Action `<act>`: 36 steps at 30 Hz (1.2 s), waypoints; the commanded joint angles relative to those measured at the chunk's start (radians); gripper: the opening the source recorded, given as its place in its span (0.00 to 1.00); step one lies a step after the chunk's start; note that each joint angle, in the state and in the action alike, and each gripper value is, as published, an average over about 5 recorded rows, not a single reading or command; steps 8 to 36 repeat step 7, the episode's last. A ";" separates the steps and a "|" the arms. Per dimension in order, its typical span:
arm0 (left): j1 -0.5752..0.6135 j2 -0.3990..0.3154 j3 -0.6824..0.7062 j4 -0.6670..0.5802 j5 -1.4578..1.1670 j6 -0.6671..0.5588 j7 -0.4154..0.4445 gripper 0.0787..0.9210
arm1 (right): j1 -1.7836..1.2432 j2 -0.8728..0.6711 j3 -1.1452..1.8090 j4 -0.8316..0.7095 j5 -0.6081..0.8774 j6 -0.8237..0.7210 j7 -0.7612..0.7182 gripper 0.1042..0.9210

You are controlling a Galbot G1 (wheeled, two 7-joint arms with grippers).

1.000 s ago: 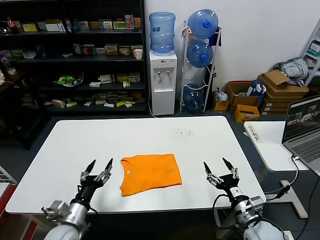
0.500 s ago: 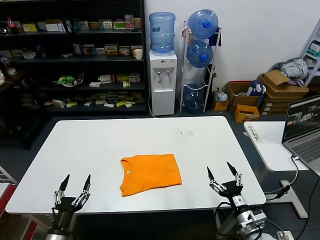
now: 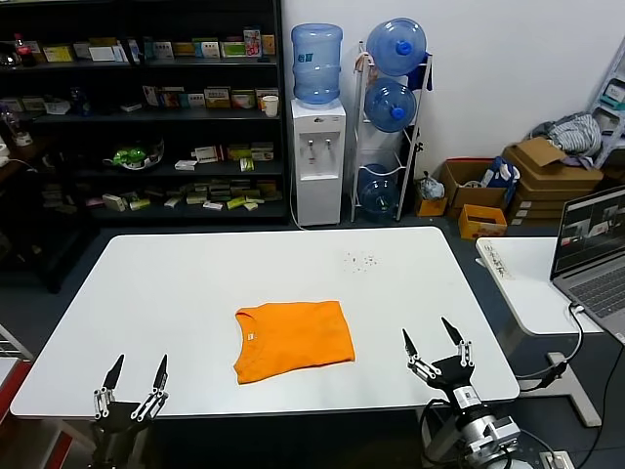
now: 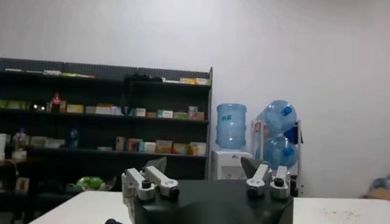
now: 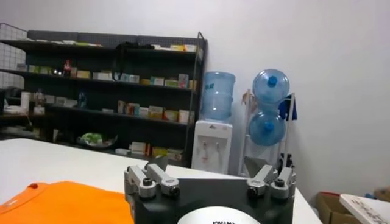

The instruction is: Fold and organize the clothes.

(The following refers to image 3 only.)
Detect red framed cart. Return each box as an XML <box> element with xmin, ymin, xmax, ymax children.
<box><xmin>0</xmin><ymin>319</ymin><xmax>35</xmax><ymax>431</ymax></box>

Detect white jug rack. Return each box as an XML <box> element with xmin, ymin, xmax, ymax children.
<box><xmin>350</xmin><ymin>40</ymin><xmax>436</xmax><ymax>223</ymax></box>

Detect orange cardboard box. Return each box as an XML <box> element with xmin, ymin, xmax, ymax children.
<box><xmin>457</xmin><ymin>203</ymin><xmax>509</xmax><ymax>241</ymax></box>

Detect grey laptop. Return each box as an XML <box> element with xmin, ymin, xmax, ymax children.
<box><xmin>549</xmin><ymin>186</ymin><xmax>625</xmax><ymax>344</ymax></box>

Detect crumpled plastic bag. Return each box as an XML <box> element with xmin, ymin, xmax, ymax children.
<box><xmin>417</xmin><ymin>171</ymin><xmax>446</xmax><ymax>201</ymax></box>

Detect dark blue cloth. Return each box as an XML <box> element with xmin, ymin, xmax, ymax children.
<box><xmin>407</xmin><ymin>52</ymin><xmax>435</xmax><ymax>92</ymax></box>

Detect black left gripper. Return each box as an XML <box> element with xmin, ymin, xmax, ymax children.
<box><xmin>92</xmin><ymin>354</ymin><xmax>170</xmax><ymax>463</ymax></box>

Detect blue water jug with label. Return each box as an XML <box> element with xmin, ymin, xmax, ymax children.
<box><xmin>290</xmin><ymin>22</ymin><xmax>344</xmax><ymax>109</ymax></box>

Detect open cardboard box red rim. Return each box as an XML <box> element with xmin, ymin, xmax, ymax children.
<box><xmin>439</xmin><ymin>156</ymin><xmax>510</xmax><ymax>222</ymax></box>

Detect orange t-shirt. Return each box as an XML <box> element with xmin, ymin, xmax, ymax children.
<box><xmin>232</xmin><ymin>300</ymin><xmax>356</xmax><ymax>387</ymax></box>

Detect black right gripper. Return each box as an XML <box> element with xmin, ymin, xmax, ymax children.
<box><xmin>402</xmin><ymin>317</ymin><xmax>482</xmax><ymax>409</ymax></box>

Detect white power strip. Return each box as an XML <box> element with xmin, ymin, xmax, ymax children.
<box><xmin>538</xmin><ymin>450</ymin><xmax>572</xmax><ymax>469</ymax></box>

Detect clear plastic bottle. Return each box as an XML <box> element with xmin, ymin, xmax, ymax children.
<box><xmin>0</xmin><ymin>108</ymin><xmax>24</xmax><ymax>143</ymax></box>

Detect black shelving unit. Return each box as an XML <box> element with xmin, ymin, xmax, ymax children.
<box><xmin>0</xmin><ymin>0</ymin><xmax>289</xmax><ymax>227</ymax></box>

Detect dark blue bottle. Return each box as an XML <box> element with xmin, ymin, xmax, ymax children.
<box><xmin>70</xmin><ymin>86</ymin><xmax>92</xmax><ymax>117</ymax></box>

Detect white laptop cable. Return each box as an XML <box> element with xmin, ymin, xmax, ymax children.
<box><xmin>517</xmin><ymin>303</ymin><xmax>586</xmax><ymax>393</ymax></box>

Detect white water dispenser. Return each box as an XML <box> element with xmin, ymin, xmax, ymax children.
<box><xmin>290</xmin><ymin>98</ymin><xmax>348</xmax><ymax>227</ymax></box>

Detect blue bag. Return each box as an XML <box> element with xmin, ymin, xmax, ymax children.
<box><xmin>481</xmin><ymin>155</ymin><xmax>521</xmax><ymax>206</ymax></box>

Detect pile of grey clothes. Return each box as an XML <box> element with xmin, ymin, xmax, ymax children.
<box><xmin>530</xmin><ymin>111</ymin><xmax>605</xmax><ymax>171</ymax></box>

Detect black right camera cable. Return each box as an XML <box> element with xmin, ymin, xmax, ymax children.
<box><xmin>419</xmin><ymin>398</ymin><xmax>494</xmax><ymax>469</ymax></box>

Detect pink rag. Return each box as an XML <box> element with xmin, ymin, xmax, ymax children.
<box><xmin>354</xmin><ymin>47</ymin><xmax>379</xmax><ymax>83</ymax></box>

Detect pink colourful box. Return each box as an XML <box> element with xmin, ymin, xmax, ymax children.
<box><xmin>243</xmin><ymin>26</ymin><xmax>263</xmax><ymax>57</ymax></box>

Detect grey floor cable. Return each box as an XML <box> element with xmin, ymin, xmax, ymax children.
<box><xmin>517</xmin><ymin>427</ymin><xmax>553</xmax><ymax>455</ymax></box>

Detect cardboard box with open flap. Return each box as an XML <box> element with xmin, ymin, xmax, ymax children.
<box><xmin>502</xmin><ymin>137</ymin><xmax>569</xmax><ymax>172</ymax></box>

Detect bowl with green toys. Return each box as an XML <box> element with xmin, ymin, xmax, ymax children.
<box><xmin>102</xmin><ymin>137</ymin><xmax>166</xmax><ymax>173</ymax></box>

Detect stacked flat cardboard boxes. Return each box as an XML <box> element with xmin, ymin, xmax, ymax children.
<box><xmin>507</xmin><ymin>164</ymin><xmax>605</xmax><ymax>227</ymax></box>

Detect white side table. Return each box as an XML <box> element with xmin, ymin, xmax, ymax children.
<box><xmin>474</xmin><ymin>235</ymin><xmax>605</xmax><ymax>430</ymax></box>

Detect black floor cable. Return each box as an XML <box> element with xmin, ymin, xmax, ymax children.
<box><xmin>571</xmin><ymin>312</ymin><xmax>616</xmax><ymax>469</ymax></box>

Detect yellow medicine box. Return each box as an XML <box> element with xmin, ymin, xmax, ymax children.
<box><xmin>203</xmin><ymin>86</ymin><xmax>231</xmax><ymax>108</ymax></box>

